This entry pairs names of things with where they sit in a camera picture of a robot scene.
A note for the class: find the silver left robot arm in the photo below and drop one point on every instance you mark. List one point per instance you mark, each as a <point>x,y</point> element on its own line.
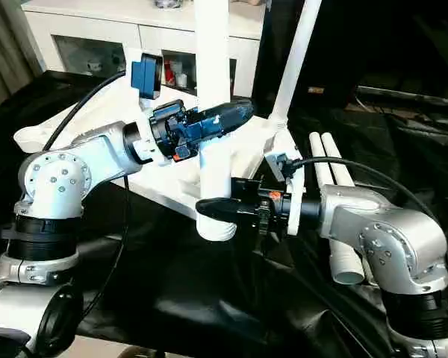
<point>60,201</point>

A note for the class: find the black mat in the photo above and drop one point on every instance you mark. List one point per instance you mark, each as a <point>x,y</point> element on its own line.
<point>231,298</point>

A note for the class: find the grey curtain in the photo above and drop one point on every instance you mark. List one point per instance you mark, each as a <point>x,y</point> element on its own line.
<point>7,45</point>

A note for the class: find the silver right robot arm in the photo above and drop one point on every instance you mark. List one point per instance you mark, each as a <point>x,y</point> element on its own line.
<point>388,246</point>

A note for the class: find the black furniture with gold label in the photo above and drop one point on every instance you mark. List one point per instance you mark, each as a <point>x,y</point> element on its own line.
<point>388,37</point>

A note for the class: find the white plastic table leg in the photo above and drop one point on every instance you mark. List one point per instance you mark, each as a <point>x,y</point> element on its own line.
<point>336,160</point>
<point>213,52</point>
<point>347,261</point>
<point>295,60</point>

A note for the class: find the white cabinet with glass doors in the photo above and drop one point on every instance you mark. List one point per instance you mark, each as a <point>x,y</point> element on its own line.
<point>112,30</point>

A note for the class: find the white plastic table top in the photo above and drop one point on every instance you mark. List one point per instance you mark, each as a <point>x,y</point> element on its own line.
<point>246,156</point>

